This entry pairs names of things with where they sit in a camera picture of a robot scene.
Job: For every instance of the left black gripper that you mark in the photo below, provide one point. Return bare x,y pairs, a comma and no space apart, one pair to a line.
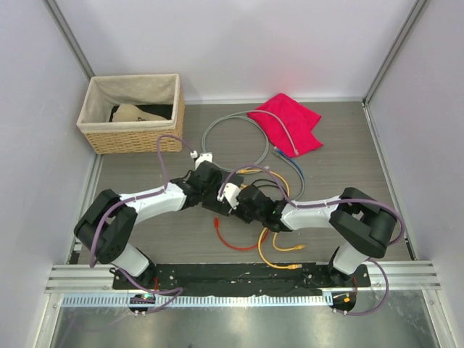
217,185

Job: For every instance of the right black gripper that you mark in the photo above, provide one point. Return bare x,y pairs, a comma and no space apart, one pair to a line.
237,212

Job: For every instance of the black network switch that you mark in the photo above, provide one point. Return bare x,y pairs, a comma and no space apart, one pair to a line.
212,204

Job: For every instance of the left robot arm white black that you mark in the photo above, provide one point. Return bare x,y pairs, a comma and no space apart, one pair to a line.
106,226

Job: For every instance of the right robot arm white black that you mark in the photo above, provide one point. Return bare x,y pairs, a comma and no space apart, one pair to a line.
367,226

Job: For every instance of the pink folded cloth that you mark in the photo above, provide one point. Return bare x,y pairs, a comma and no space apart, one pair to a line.
288,124

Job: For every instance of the beige cloth in basket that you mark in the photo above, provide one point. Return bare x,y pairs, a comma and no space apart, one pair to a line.
137,113

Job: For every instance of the wicker basket with liner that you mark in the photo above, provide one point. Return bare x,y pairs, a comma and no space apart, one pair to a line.
106,92

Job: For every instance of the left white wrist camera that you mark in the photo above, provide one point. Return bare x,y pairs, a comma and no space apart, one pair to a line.
199,158

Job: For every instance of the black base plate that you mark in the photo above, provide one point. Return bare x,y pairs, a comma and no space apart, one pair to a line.
248,279

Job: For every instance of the white slotted cable duct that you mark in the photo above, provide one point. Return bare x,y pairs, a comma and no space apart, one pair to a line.
142,300

